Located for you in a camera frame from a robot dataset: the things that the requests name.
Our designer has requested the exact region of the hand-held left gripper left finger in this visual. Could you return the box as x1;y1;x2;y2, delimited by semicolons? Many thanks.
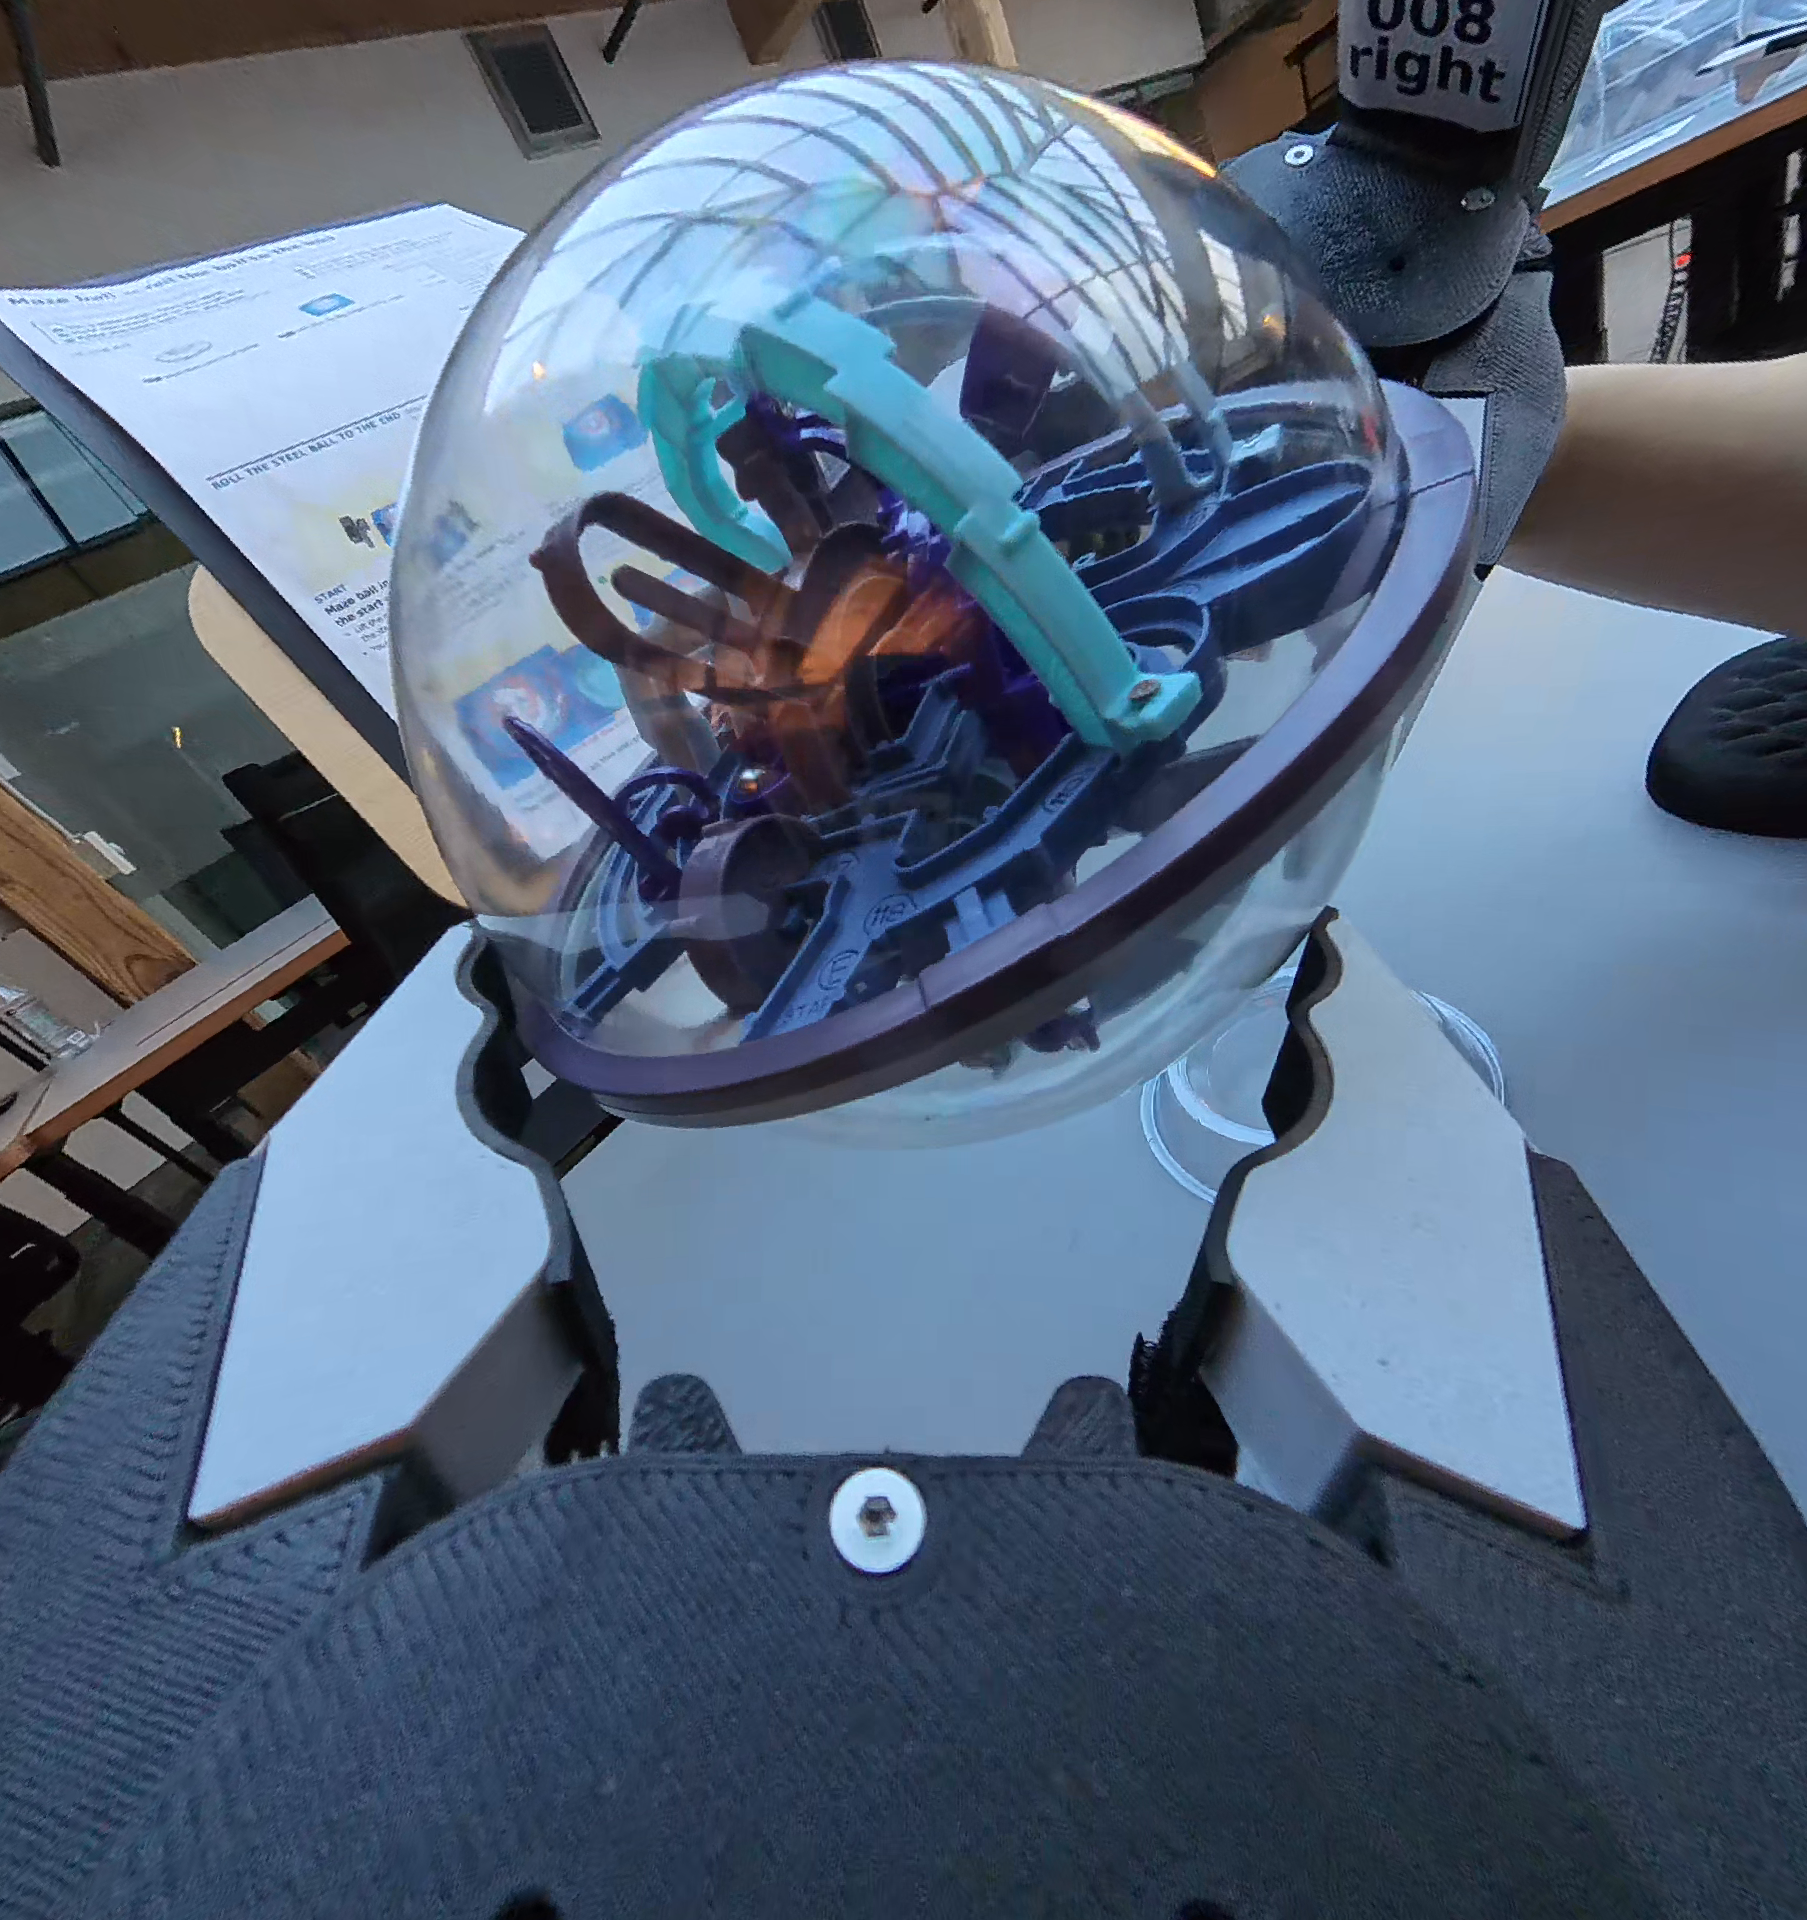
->
184;928;632;1532

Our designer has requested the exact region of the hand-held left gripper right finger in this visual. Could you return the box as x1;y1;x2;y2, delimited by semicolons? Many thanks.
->
1129;909;1593;1544

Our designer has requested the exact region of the wooden side table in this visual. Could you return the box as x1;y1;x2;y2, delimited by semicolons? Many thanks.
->
0;891;354;1221

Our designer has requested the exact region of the clear plastic ball stand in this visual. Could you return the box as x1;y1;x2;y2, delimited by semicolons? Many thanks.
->
1140;973;1508;1201

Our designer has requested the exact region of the wall vent grille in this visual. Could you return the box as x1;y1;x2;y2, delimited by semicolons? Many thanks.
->
460;24;606;159

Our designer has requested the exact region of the clear plastic maze ball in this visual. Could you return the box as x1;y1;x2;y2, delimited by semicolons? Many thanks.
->
390;61;1486;1153

